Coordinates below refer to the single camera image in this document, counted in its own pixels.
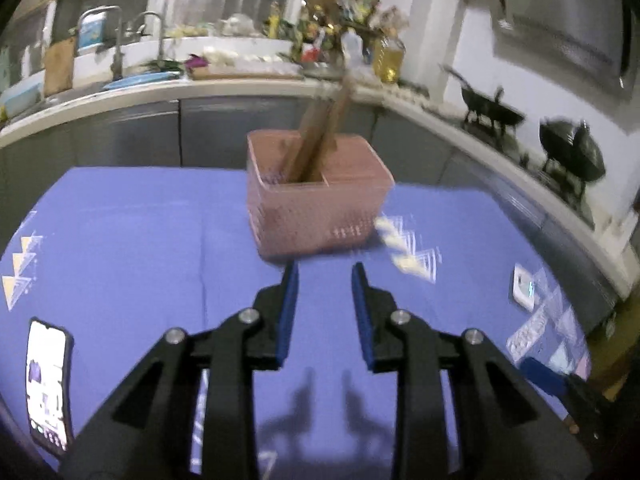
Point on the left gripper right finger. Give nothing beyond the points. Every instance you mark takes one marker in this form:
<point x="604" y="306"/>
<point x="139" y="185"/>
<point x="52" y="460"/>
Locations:
<point x="463" y="410"/>

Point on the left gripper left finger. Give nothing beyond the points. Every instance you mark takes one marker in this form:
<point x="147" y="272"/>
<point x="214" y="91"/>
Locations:
<point x="144" y="429"/>

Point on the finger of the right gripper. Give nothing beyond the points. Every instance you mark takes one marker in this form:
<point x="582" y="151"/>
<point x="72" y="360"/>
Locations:
<point x="551" y="382"/>

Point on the steel kitchen faucet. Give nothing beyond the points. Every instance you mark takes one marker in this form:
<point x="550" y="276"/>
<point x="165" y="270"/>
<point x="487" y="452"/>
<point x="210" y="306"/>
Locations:
<point x="112" y="40"/>

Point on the white square device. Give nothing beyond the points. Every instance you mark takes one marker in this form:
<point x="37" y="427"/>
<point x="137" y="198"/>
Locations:
<point x="523" y="288"/>

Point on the black smartphone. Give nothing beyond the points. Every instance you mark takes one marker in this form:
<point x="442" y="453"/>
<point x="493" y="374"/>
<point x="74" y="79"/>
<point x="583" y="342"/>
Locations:
<point x="47" y="386"/>

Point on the blue printed tablecloth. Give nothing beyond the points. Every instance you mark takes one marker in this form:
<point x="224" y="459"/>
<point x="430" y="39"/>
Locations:
<point x="119" y="256"/>

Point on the black lidded pot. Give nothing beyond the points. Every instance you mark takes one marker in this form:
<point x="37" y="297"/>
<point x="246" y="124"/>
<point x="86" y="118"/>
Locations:
<point x="572" y="146"/>

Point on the pink perforated utensil basket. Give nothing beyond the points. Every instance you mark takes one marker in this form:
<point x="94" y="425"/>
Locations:
<point x="299" y="219"/>

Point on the black wok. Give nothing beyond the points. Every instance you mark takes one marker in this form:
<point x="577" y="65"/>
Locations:
<point x="480" y="105"/>

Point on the blue plastic basin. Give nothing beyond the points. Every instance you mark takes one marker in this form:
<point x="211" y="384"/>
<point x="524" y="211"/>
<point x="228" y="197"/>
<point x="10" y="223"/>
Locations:
<point x="135" y="80"/>

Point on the steel range hood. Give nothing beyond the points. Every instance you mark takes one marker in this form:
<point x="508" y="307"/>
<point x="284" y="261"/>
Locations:
<point x="600" y="38"/>

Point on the cooking oil bottle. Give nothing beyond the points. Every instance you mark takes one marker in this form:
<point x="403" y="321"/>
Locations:
<point x="388" y="56"/>

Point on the wooden cutting board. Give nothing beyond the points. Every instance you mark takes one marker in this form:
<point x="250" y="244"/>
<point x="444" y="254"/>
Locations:
<point x="59" y="67"/>

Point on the white plastic jug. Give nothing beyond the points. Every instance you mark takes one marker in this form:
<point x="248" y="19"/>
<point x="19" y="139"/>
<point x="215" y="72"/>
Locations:
<point x="351" y="44"/>

